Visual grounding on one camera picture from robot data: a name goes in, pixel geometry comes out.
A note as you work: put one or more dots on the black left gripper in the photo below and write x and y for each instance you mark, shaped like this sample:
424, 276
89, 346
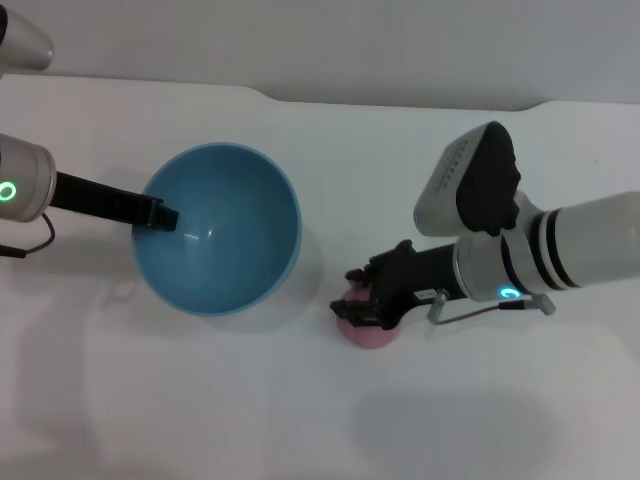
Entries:
100, 200

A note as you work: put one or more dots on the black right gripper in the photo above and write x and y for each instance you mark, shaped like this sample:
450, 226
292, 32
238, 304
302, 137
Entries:
425, 275

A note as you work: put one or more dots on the pink toy peach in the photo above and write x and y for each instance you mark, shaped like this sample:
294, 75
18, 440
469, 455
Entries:
370, 337

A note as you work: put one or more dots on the blue bowl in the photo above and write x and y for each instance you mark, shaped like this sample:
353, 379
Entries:
225, 240

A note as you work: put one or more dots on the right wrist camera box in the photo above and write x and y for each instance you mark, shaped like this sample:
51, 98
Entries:
475, 180

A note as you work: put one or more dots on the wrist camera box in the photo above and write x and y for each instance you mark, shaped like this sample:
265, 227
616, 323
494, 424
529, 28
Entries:
475, 180
25, 45

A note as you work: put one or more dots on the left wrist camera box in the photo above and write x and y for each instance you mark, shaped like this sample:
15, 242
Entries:
25, 45

